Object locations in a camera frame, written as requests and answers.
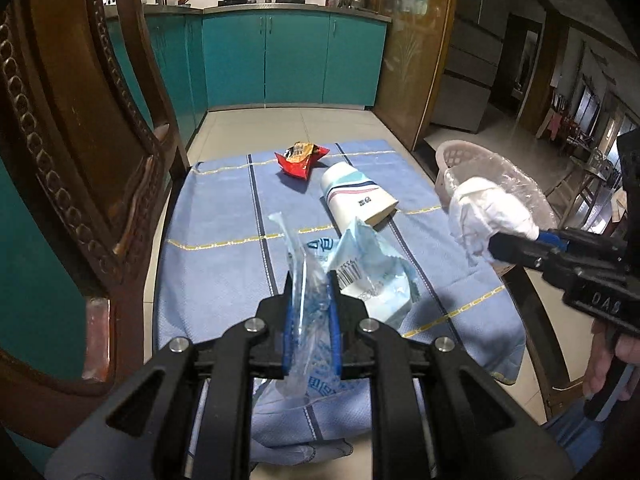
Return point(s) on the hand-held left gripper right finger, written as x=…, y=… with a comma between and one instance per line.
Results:
x=335, y=325

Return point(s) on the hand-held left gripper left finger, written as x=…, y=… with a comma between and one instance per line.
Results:
x=287, y=325

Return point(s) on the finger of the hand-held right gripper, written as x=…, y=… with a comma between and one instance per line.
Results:
x=552, y=240
x=520, y=252

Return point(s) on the clear plastic bag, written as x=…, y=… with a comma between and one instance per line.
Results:
x=310, y=340

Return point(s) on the white plastic bag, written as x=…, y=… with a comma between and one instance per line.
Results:
x=485, y=210

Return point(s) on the pink plastic basket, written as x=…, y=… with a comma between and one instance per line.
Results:
x=450, y=160

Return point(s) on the person's right hand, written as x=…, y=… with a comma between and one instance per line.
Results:
x=600, y=365

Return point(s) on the clear bin liner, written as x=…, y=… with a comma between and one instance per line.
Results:
x=530, y=200

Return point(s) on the light blue barcode packet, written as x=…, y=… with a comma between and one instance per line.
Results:
x=375, y=280

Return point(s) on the blue striped table cloth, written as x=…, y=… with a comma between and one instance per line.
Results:
x=215, y=280

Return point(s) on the wooden dining chairs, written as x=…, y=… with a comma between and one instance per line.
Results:
x=557, y=120

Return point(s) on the striped paper cup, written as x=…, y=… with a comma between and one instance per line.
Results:
x=350, y=195

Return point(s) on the person's blue jeans leg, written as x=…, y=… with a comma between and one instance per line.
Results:
x=570, y=425

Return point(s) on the red snack packet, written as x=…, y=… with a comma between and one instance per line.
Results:
x=300, y=160

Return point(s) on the grey refrigerator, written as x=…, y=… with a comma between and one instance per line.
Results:
x=470, y=50

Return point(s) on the wooden glass door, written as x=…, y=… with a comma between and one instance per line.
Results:
x=415, y=60

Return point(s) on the teal kitchen cabinet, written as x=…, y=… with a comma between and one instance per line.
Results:
x=25, y=270
x=295, y=60

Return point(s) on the carved wooden chair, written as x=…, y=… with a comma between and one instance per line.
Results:
x=65, y=160

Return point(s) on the gas stove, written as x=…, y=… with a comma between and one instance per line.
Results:
x=262, y=2

